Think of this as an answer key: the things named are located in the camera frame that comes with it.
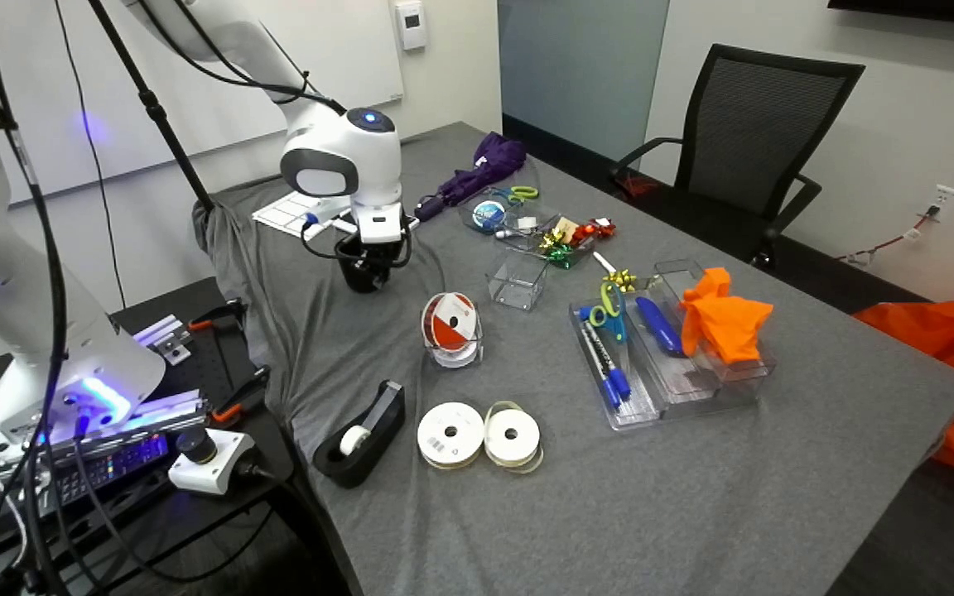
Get black tripod pole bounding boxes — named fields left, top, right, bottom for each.
left=87, top=0, right=210, bottom=213

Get white ribbon spool left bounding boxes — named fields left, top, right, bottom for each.
left=415, top=400, right=484, bottom=470

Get white wall whiteboard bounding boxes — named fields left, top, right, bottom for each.
left=0, top=0, right=406, bottom=208

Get colourful gift bows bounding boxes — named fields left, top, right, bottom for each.
left=537, top=219, right=616, bottom=267

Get purple folded umbrella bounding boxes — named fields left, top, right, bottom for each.
left=415, top=133, right=526, bottom=223

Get black office chair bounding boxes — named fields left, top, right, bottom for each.
left=610, top=42, right=865, bottom=273

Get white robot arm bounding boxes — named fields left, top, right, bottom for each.
left=0, top=0, right=404, bottom=442

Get small clear plastic box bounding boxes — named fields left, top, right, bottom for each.
left=485, top=255, right=545, bottom=310

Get green handled scissors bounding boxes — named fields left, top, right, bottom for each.
left=588, top=251, right=635, bottom=341

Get black side cart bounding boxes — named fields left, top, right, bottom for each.
left=0, top=275, right=313, bottom=596

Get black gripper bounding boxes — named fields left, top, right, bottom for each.
left=335, top=215, right=409, bottom=273

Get white wall thermostat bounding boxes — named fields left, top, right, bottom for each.
left=394, top=0, right=426, bottom=53

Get clear tray with blue marker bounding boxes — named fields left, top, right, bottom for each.
left=626, top=275, right=715, bottom=406

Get white ribbon spool right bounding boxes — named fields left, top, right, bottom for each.
left=484, top=400, right=543, bottom=472

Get white label sheet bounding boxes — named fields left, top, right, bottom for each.
left=251, top=192, right=316, bottom=240

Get black cup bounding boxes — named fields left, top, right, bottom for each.
left=341, top=251, right=390, bottom=295

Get clear tray with blue pens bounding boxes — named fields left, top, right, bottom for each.
left=570, top=305, right=660, bottom=431

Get black tape dispenser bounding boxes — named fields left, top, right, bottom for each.
left=313, top=381, right=404, bottom=489

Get grey tablecloth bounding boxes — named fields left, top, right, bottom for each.
left=189, top=120, right=954, bottom=596

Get blue ball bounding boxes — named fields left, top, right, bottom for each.
left=470, top=199, right=505, bottom=234

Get orange cloth in tray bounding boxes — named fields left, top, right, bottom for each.
left=679, top=265, right=772, bottom=364

